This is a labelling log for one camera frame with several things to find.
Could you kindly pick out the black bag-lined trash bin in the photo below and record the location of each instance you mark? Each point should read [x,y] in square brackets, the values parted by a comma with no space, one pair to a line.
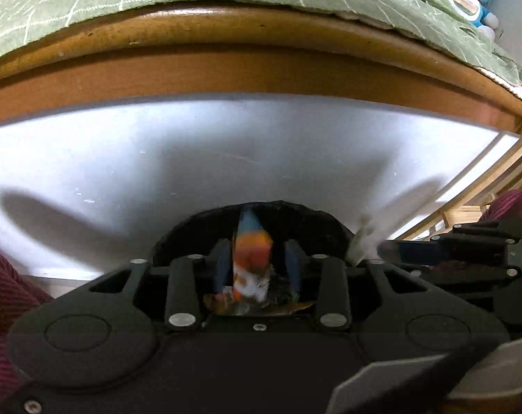
[187,233]

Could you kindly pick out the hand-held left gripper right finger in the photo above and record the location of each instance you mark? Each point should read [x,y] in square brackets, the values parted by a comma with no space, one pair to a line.
[293,267]

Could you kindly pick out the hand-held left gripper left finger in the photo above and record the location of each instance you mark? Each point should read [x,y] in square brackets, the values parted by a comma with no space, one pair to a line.
[223,267]

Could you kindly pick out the person's left leg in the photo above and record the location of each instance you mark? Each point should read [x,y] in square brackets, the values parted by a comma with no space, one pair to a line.
[6,293]

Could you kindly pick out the light wooden frame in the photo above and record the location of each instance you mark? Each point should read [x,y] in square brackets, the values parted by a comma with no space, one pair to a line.
[502,168]

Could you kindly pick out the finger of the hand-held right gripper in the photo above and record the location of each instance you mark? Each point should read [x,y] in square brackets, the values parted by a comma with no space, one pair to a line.
[420,253]
[472,232]

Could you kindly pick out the person's right leg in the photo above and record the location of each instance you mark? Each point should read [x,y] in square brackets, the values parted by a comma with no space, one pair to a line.
[520,205]

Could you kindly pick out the person's leg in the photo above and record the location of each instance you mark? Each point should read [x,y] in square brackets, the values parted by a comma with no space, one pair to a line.
[6,293]
[520,205]

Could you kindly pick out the torn orange carton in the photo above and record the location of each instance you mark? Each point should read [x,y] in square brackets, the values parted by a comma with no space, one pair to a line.
[250,258]

